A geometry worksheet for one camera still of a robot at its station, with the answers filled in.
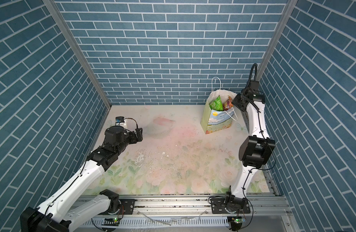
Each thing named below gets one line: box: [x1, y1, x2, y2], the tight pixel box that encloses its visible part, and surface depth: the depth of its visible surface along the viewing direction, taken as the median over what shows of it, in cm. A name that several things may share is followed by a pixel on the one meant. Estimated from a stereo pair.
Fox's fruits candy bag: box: [222, 95, 234, 111], surface depth 95 cm
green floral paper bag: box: [200, 76, 238, 135], surface depth 96 cm
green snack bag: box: [208, 94, 224, 112], surface depth 95 cm
